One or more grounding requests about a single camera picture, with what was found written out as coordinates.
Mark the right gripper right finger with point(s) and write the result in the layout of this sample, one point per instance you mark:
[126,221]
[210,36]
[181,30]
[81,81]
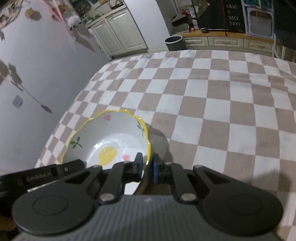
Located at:
[176,177]

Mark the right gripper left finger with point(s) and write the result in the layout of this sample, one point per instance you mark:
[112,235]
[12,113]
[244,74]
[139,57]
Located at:
[113,180]

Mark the yellow rimmed flower bowl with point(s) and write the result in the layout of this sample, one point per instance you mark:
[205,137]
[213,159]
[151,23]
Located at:
[111,137]

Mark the checkered table cloth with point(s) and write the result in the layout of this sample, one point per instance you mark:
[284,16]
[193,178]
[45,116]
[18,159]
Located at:
[233,112]

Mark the dark grey waste bin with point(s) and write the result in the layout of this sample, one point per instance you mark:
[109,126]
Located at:
[175,43]

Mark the white kitchen cabinet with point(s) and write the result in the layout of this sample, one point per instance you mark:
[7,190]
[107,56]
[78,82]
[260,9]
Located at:
[117,33]

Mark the white drawer cabinet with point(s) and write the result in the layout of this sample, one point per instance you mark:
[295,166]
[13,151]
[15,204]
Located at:
[227,41]

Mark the black have a nice day sign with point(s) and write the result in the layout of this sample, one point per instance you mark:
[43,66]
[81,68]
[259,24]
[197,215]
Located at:
[226,15]

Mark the poizon printed box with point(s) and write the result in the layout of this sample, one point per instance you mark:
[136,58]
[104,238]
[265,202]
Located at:
[259,18]

